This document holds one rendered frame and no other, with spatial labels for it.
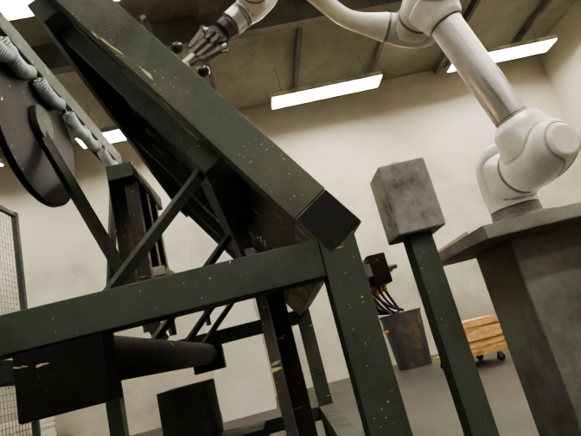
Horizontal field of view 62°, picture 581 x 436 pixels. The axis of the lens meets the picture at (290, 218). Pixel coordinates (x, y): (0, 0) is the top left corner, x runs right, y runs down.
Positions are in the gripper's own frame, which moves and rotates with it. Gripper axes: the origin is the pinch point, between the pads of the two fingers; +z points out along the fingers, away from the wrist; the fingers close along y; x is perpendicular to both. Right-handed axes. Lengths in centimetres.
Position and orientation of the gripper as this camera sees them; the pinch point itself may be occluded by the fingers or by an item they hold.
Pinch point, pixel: (187, 62)
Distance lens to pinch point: 172.7
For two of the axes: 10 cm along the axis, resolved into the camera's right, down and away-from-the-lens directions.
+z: -6.9, 7.0, -2.0
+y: -7.2, -6.7, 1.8
